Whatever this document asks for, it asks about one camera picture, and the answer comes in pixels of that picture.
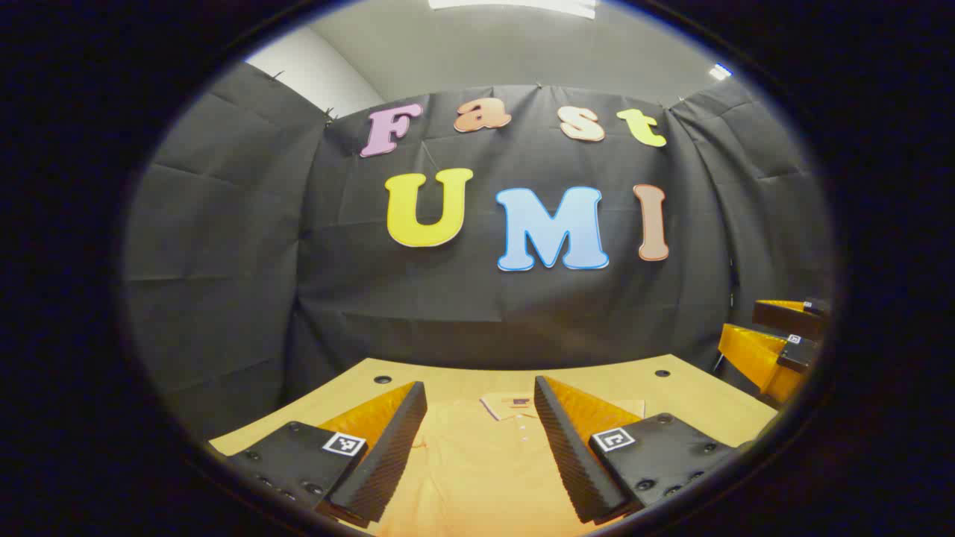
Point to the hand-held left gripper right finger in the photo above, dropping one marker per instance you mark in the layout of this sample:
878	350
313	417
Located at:
571	455

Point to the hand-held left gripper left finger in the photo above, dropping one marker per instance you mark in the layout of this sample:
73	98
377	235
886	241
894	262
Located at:
388	462

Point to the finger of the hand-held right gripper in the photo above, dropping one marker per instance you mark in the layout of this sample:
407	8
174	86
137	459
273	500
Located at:
757	358
787	319

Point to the orange T-shirt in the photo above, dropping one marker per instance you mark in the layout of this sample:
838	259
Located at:
477	470

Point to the black backdrop cloth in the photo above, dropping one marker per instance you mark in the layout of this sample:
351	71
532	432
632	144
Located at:
373	298

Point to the ceiling light panel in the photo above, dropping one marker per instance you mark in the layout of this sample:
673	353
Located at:
515	6
720	71

